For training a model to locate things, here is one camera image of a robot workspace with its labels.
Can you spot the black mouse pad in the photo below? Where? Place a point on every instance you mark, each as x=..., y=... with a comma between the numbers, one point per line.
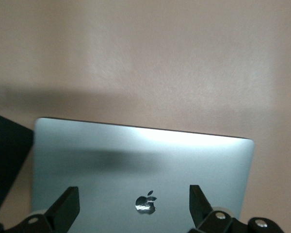
x=7, y=157

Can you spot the silver laptop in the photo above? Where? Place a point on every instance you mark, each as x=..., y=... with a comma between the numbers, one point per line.
x=140, y=165

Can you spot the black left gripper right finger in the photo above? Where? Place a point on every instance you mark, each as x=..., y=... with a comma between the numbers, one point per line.
x=203, y=216

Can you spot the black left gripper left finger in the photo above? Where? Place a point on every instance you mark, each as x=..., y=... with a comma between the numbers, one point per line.
x=60, y=213

